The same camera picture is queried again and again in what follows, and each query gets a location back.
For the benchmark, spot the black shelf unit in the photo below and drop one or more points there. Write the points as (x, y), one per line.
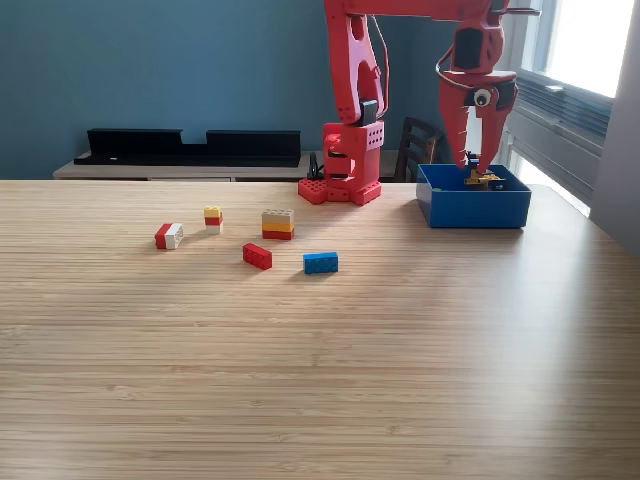
(150, 145)

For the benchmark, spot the small yellow red white stack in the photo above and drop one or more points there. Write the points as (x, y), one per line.
(213, 217)

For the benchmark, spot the red white lego brick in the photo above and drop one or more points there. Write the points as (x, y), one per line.
(167, 235)

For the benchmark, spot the light blue lego brick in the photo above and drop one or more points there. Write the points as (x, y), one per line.
(320, 264)

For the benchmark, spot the dark wooden chair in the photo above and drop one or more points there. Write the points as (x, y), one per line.
(415, 145)

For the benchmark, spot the tan orange red lego stack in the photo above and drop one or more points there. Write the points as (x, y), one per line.
(277, 225)

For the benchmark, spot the yellow toy digger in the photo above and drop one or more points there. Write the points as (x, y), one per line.
(492, 178)

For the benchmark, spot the grey ventilation unit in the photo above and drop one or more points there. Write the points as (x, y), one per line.
(560, 135)

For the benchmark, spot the blue plastic bin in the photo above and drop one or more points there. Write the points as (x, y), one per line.
(475, 210)

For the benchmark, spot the white framed window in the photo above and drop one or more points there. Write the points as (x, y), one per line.
(590, 40)

